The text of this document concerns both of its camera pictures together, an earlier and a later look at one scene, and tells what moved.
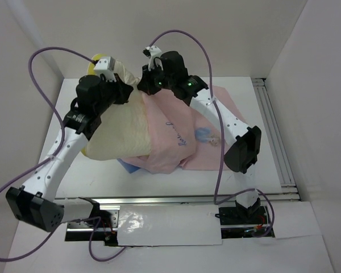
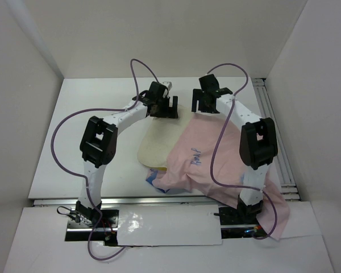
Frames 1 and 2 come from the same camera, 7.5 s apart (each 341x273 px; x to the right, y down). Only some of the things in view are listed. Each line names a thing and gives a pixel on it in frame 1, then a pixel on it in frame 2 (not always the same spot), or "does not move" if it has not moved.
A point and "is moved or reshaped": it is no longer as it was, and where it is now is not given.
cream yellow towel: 125,128 → 158,138
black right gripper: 144,83 → 197,95
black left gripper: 123,89 → 169,112
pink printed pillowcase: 182,137 is moved or reshaped
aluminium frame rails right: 288,191 does not move
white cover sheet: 168,225 does not move
